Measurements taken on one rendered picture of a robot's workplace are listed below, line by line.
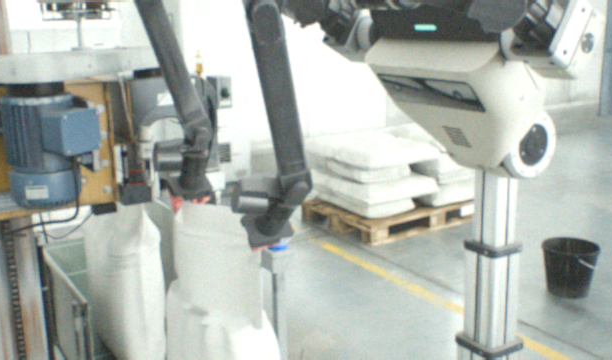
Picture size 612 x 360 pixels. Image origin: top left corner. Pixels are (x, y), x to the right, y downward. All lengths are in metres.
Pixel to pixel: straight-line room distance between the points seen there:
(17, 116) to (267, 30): 0.72
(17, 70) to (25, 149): 0.17
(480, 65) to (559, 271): 2.61
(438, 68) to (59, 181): 0.85
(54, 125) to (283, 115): 0.56
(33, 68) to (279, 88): 0.61
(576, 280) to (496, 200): 2.26
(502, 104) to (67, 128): 0.89
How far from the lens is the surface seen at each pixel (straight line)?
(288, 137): 1.21
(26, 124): 1.60
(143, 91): 1.85
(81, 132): 1.55
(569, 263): 3.84
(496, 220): 1.68
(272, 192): 1.30
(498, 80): 1.38
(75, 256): 3.51
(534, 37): 1.25
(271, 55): 1.11
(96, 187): 1.86
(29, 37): 4.55
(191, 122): 1.62
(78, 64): 1.62
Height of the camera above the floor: 1.50
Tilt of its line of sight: 13 degrees down
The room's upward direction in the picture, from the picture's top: 1 degrees counter-clockwise
